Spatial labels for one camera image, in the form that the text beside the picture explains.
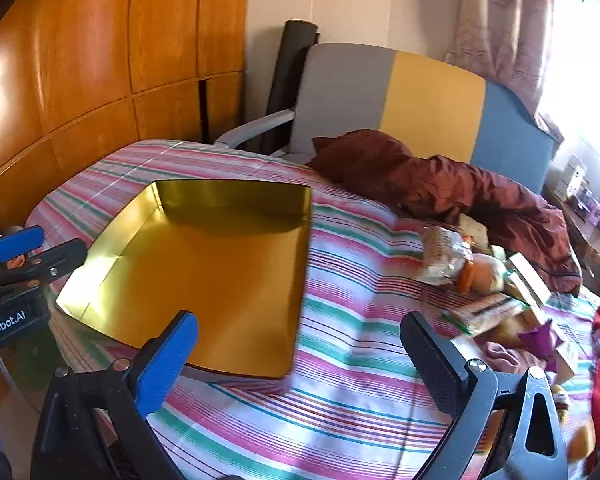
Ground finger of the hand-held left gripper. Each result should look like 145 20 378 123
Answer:
0 226 46 263
0 238 88 293

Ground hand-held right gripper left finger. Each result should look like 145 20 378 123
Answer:
30 310 201 480

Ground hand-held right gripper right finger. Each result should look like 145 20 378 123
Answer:
400 311 571 480

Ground green snack bar packet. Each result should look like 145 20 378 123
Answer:
442 292 526 337

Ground pink sock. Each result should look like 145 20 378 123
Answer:
482 342 531 373

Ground yellow sponge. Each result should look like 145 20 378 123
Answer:
497 316 536 348
460 214 489 246

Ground gold metal tin box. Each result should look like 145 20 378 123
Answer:
55 180 313 382

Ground orange bread packet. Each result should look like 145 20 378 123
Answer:
457 252 508 296

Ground silver biscuit packet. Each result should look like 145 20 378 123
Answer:
415 225 473 286

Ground plain purple satin packet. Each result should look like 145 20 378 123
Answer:
520 320 563 361

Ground large cream box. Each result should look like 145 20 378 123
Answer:
507 252 551 307

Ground cream box with printed top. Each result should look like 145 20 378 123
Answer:
550 325 581 381

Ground orange snack packet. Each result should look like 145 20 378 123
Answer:
567 420 596 462

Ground striped desktop cloth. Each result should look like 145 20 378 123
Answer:
25 139 600 480

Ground maroon crumpled cloth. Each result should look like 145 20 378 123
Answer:
307 130 583 296

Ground wooden wardrobe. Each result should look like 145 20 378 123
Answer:
0 0 251 233

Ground wooden side table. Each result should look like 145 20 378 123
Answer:
550 190 600 281

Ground purple box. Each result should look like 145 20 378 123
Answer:
570 187 600 223

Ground white boxes on side table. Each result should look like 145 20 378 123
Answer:
555 155 588 201

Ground grey yellow blue chair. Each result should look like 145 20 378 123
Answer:
215 42 561 196

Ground black rolled mat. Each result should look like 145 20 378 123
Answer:
265 20 322 153

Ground pink patterned curtain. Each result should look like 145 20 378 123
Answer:
445 0 566 141

